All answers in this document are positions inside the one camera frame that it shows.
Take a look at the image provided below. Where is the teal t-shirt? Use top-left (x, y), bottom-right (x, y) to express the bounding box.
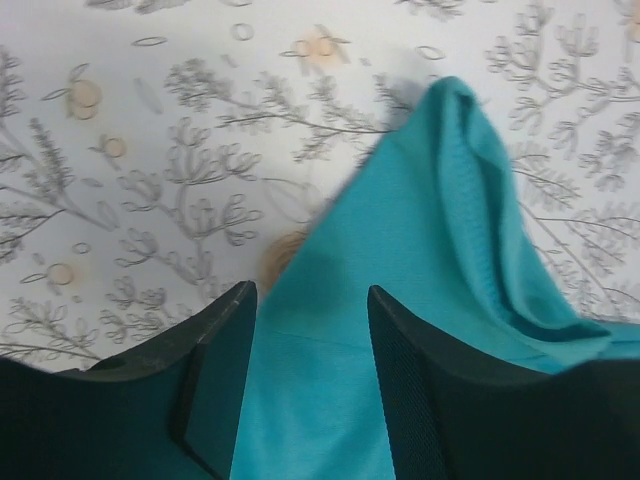
top-left (232, 77), bottom-right (611, 479)

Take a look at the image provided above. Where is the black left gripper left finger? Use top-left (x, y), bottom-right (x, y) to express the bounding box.
top-left (1, 281), bottom-right (257, 479)

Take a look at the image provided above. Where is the floral patterned table mat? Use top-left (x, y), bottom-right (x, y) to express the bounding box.
top-left (1, 1), bottom-right (639, 371)

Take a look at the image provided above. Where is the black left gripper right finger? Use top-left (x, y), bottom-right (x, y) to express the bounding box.
top-left (367, 286), bottom-right (639, 479)

